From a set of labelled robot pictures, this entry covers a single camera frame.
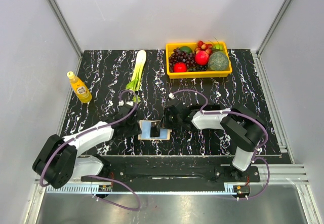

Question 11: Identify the dark blue grape bunch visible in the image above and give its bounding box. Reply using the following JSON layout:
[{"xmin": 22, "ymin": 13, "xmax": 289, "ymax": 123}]
[{"xmin": 188, "ymin": 65, "xmax": 207, "ymax": 72}]

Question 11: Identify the dark green avocado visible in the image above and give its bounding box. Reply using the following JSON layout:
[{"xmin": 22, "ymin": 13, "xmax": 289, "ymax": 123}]
[{"xmin": 180, "ymin": 46, "xmax": 192, "ymax": 54}]

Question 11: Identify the aluminium frame rail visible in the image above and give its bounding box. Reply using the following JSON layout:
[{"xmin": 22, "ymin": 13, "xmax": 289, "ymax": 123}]
[{"xmin": 34, "ymin": 164, "xmax": 311, "ymax": 185}]

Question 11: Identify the large red apple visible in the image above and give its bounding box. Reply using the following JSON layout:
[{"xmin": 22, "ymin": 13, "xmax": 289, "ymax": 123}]
[{"xmin": 195, "ymin": 51, "xmax": 209, "ymax": 65}]

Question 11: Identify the red purple grape bunch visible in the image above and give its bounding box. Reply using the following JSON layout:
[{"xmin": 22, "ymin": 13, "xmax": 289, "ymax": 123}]
[{"xmin": 168, "ymin": 48, "xmax": 196, "ymax": 72}]

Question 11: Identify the black credit card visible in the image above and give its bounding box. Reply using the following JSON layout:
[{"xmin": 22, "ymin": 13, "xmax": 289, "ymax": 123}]
[{"xmin": 150, "ymin": 121, "xmax": 160, "ymax": 138}]

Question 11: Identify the yellow plastic fruit bin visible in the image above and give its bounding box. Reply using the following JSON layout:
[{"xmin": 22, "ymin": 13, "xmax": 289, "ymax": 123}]
[{"xmin": 166, "ymin": 41, "xmax": 232, "ymax": 79}]

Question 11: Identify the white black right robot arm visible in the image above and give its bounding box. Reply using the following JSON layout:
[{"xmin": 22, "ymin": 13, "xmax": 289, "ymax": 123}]
[{"xmin": 156, "ymin": 101, "xmax": 268, "ymax": 181}]

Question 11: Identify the red cherry cluster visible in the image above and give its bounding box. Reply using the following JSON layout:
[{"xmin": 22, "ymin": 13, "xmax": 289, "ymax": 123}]
[{"xmin": 194, "ymin": 41, "xmax": 213, "ymax": 55}]

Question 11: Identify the black metal base plate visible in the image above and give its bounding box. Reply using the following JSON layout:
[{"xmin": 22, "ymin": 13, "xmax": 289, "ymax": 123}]
[{"xmin": 80, "ymin": 155, "xmax": 261, "ymax": 193}]

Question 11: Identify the yellow juice bottle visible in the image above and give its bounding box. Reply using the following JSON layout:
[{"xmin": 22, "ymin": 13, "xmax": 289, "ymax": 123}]
[{"xmin": 67, "ymin": 71, "xmax": 92, "ymax": 103}]

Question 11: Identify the green netted melon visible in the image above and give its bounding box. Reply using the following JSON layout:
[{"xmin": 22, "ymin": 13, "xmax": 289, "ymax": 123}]
[{"xmin": 208, "ymin": 51, "xmax": 229, "ymax": 71}]

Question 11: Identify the white slotted cable duct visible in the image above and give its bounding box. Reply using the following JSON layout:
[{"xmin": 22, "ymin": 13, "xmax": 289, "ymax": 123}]
[{"xmin": 46, "ymin": 182, "xmax": 250, "ymax": 197}]

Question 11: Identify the green white leek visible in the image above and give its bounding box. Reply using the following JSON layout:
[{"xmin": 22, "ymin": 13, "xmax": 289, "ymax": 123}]
[{"xmin": 126, "ymin": 50, "xmax": 146, "ymax": 93}]

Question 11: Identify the beige leather card holder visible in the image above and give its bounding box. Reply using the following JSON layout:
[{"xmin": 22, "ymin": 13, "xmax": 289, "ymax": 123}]
[{"xmin": 138, "ymin": 120, "xmax": 172, "ymax": 140}]

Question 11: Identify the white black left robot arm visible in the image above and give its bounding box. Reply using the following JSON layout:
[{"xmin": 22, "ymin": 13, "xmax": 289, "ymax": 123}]
[{"xmin": 32, "ymin": 102, "xmax": 141, "ymax": 189}]

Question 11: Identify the bright green apple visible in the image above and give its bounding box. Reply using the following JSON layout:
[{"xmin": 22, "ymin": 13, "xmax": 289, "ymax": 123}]
[{"xmin": 212, "ymin": 44, "xmax": 223, "ymax": 52}]

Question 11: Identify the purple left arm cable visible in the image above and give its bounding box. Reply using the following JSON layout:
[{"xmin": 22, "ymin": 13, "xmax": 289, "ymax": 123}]
[{"xmin": 39, "ymin": 90, "xmax": 141, "ymax": 211}]

